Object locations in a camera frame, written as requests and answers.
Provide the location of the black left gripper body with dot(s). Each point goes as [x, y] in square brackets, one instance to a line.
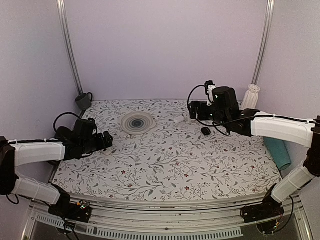
[89, 147]

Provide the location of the white ribbed vase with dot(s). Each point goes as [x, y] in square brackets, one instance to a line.
[251, 97]

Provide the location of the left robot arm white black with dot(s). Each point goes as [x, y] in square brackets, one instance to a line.
[22, 152]

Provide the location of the floral patterned table mat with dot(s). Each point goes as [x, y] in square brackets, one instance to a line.
[172, 162]

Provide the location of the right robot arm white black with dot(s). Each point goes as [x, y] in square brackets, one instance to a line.
[304, 132]

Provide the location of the teal cylinder roll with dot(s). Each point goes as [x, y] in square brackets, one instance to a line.
[279, 152]

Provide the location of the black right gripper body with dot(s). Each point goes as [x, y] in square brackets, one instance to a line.
[218, 116]

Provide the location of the swirl patterned shallow plate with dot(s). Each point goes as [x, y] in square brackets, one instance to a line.
[137, 123]

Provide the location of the left aluminium frame post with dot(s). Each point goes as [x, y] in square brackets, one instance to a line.
[62, 13]

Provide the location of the aluminium front rail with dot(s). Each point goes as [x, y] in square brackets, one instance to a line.
[218, 219]

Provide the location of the grey mug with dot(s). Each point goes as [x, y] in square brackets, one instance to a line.
[83, 101]

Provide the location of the aluminium frame post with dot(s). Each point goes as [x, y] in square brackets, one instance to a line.
[268, 19]
[62, 13]

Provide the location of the right aluminium frame post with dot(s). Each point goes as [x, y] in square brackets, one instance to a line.
[268, 19]

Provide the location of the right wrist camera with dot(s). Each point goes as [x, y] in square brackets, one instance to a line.
[209, 86]

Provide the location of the white earbuds charging case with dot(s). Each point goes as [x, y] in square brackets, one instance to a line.
[109, 151]

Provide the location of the white earbud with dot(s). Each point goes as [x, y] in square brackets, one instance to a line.
[179, 119]

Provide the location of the black earbud case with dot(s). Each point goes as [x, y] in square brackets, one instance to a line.
[205, 131]

